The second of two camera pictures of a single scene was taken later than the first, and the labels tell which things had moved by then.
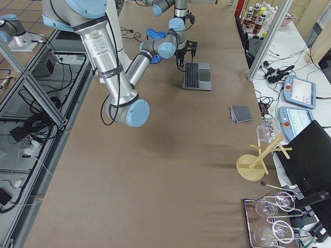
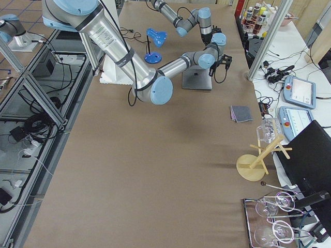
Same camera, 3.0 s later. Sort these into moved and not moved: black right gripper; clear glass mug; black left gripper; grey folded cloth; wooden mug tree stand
Moved: black right gripper; black left gripper
Not moved: clear glass mug; grey folded cloth; wooden mug tree stand
